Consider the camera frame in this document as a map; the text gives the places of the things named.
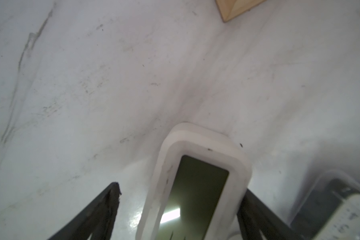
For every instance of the wooden chess board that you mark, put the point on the wooden chess board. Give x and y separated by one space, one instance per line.
229 9

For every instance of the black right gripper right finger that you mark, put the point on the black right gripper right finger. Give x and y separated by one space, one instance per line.
258 222

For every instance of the small white square clock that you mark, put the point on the small white square clock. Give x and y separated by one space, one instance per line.
330 210

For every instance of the white digital clock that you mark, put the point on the white digital clock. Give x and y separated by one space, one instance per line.
198 183

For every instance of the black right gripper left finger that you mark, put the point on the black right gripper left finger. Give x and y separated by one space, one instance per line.
96 221

